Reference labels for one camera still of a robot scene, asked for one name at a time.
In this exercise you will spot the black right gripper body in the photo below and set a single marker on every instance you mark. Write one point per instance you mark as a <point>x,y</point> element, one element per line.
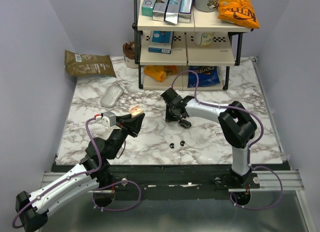
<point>170,114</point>

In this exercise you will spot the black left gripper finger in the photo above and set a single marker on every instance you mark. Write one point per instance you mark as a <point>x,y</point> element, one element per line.
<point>124,119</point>
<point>139,120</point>

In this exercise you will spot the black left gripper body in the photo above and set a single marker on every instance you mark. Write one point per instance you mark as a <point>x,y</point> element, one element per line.
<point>124,126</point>

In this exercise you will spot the beige earbud charging case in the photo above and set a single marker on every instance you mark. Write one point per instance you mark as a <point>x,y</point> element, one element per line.
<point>136,110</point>

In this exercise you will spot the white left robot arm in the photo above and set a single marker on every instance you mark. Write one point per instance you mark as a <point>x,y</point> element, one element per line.
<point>90,174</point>

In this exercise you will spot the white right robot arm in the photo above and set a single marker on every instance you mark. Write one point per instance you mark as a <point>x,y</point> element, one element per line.
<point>237,125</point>

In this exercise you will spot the black earbud charging case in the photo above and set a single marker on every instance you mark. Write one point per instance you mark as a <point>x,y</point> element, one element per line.
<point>185,124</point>

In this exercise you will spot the orange snack bag bottom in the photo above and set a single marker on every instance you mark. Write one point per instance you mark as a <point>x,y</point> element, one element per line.
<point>160,72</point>

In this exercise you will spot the blue Doritos bag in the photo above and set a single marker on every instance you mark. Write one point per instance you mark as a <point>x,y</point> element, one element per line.
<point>207,75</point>

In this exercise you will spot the three-tier beige shelf rack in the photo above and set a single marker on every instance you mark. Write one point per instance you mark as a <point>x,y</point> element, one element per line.
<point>224,51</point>

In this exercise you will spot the brown snack bag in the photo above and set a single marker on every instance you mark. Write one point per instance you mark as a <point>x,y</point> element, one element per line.
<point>79,65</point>

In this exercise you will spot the brown lidded cup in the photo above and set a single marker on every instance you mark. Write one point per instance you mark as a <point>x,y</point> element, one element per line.
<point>128,50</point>

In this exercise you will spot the blue box middle shelf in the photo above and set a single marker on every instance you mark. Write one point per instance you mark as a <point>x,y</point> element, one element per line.
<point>160,42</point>

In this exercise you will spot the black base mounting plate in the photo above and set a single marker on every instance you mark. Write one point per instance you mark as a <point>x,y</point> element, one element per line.
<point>190,182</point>

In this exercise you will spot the blue white toothpaste box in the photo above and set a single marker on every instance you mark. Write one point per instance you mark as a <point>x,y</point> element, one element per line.
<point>185,11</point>

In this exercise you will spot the silver blue toothpaste box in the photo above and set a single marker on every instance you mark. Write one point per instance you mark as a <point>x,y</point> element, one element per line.
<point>172,12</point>

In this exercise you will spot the teal toothpaste box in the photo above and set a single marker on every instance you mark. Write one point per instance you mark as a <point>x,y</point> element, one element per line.
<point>147,7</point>

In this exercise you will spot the white printed mug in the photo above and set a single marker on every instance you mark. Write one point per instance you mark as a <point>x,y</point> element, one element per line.
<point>206,5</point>

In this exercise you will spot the orange chips bag top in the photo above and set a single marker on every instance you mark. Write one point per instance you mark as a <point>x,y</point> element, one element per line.
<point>238,12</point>

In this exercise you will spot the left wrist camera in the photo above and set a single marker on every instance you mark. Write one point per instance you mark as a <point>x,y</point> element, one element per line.
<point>108,119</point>

